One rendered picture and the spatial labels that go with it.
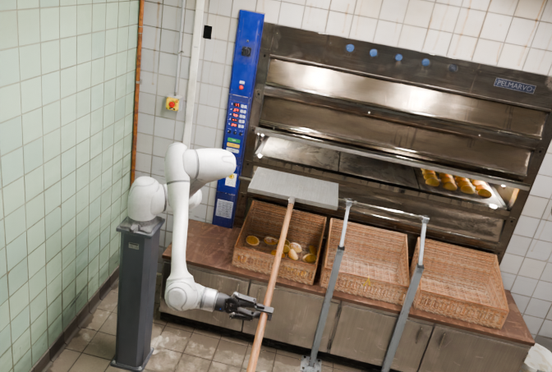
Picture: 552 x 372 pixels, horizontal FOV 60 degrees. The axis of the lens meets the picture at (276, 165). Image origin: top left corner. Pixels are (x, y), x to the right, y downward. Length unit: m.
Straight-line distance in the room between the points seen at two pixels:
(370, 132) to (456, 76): 0.63
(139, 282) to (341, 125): 1.62
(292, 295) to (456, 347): 1.09
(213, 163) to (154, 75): 1.44
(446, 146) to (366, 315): 1.22
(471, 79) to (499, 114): 0.29
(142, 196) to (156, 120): 1.02
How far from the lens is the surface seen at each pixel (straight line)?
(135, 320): 3.07
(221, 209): 3.58
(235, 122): 3.31
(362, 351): 3.46
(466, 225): 3.60
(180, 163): 2.09
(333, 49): 3.16
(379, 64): 3.17
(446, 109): 3.26
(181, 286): 1.85
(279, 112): 3.26
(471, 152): 3.38
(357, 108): 3.22
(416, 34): 3.15
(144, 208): 2.65
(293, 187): 3.02
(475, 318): 3.40
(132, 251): 2.79
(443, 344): 3.43
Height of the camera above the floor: 2.43
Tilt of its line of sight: 22 degrees down
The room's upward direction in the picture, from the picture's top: 10 degrees clockwise
